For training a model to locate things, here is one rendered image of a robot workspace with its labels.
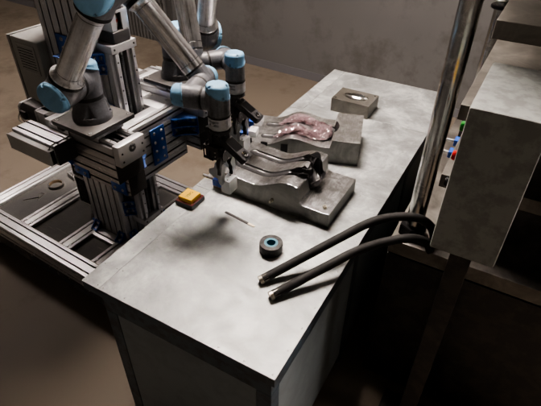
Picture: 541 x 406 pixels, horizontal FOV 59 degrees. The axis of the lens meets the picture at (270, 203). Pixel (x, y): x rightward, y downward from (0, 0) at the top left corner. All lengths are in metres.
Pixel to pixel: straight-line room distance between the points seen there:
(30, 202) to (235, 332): 1.96
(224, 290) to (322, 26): 3.51
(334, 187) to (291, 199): 0.19
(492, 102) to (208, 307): 0.94
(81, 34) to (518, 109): 1.23
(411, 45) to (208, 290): 3.31
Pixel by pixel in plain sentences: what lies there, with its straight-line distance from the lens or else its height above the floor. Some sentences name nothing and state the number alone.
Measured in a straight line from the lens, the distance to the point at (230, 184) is 1.68.
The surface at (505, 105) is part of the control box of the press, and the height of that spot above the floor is 1.47.
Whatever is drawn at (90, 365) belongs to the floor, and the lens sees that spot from 2.43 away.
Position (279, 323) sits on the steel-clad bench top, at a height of 0.80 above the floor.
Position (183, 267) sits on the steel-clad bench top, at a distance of 1.59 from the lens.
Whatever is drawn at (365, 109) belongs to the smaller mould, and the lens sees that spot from 2.44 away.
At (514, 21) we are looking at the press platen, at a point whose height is 1.54.
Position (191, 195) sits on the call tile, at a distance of 1.83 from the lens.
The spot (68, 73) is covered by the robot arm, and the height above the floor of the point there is 1.29.
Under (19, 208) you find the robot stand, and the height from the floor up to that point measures 0.21.
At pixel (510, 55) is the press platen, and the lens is 2.02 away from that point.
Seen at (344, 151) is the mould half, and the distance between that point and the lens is 2.05.
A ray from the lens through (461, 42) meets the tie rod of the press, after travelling 1.43.
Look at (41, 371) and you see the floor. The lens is 2.49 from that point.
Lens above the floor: 1.92
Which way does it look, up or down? 38 degrees down
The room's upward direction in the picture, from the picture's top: 1 degrees clockwise
